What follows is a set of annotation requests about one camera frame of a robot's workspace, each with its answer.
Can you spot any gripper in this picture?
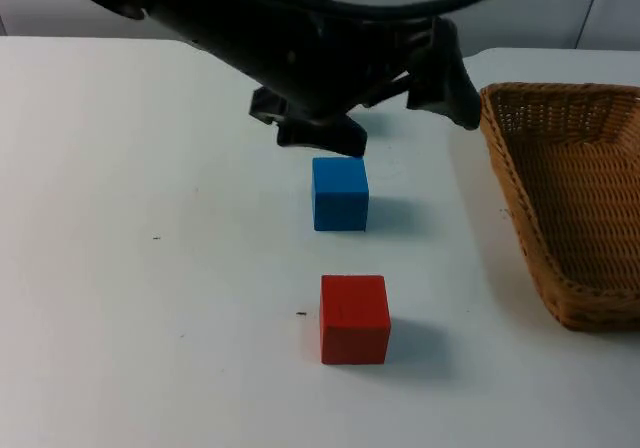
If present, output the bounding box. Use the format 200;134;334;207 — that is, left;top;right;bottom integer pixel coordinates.
248;11;483;159

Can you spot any pale brown wicker basket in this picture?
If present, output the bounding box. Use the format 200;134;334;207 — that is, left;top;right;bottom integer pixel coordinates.
478;81;640;334

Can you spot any blue cube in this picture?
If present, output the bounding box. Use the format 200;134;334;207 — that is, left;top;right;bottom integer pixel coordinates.
310;156;371;233

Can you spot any red cube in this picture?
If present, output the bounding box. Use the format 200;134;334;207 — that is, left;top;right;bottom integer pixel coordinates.
318;273;392;367

